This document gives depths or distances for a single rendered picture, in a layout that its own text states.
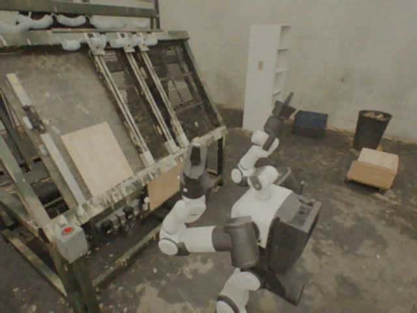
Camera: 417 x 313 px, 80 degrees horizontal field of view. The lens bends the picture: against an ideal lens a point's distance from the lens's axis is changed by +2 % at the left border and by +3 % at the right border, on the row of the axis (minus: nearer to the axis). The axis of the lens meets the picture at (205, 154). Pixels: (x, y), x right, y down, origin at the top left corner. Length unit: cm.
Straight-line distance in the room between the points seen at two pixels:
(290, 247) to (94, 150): 156
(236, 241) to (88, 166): 141
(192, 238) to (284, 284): 47
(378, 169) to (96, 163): 334
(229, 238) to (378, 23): 556
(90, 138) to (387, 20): 543
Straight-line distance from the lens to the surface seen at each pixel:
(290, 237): 98
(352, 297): 266
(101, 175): 204
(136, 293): 245
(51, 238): 187
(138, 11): 339
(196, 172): 65
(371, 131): 518
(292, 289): 126
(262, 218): 96
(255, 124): 543
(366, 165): 390
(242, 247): 88
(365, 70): 612
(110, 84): 227
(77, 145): 203
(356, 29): 611
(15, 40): 214
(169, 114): 253
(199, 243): 95
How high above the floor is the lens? 198
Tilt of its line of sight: 27 degrees down
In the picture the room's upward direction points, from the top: straight up
